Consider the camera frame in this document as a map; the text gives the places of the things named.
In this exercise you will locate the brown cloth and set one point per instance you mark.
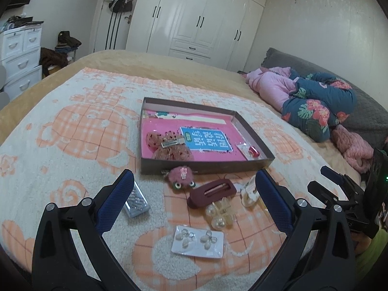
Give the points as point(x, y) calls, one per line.
point(53, 57)

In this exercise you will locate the white card with flower earrings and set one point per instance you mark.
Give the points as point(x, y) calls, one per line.
point(194, 250)

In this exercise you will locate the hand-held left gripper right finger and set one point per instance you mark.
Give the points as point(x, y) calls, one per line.
point(272, 200)

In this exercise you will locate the white drawer cabinet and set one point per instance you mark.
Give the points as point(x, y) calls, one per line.
point(21, 57)

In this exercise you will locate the maroon hair claw clip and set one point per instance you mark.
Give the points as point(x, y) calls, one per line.
point(197, 200)

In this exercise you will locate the blue floral quilt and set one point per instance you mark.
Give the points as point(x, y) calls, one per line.
point(315, 109)

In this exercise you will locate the brown cardboard box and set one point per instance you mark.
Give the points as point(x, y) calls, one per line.
point(209, 166)

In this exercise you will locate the white card with cream hairpiece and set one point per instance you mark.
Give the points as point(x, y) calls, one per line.
point(250, 194)

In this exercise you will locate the pink fluffy hair clip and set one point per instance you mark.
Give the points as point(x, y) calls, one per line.
point(175, 175)

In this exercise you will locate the pink quilt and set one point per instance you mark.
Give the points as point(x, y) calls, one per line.
point(269, 88)

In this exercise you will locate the beige bed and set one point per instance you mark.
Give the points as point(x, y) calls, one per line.
point(151, 60)

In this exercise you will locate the pink sequin bow hair clip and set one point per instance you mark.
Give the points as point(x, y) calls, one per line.
point(172, 153)

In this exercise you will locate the clutter on drawer cabinet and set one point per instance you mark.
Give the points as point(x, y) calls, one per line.
point(21, 21)

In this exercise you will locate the clear pearl hair claw clip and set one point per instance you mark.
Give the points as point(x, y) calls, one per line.
point(218, 221)

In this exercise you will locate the white wardrobe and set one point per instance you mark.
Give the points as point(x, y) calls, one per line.
point(206, 21)

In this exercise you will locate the orange checked blanket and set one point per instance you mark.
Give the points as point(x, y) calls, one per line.
point(75, 157)

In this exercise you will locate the white door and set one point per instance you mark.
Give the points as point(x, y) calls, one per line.
point(101, 36)

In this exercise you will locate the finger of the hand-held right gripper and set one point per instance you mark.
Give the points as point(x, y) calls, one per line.
point(329, 172)
point(316, 187)

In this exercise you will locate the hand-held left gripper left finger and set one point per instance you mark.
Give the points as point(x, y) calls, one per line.
point(116, 200)

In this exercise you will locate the red cherry earrings packet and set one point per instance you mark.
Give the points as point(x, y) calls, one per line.
point(253, 151)

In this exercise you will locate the green clothing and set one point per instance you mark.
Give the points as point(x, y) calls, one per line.
point(374, 251)

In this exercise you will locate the dark clothes pile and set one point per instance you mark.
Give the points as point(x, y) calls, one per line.
point(68, 39)

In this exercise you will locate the pink knitted cloth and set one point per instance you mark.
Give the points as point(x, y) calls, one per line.
point(351, 148)

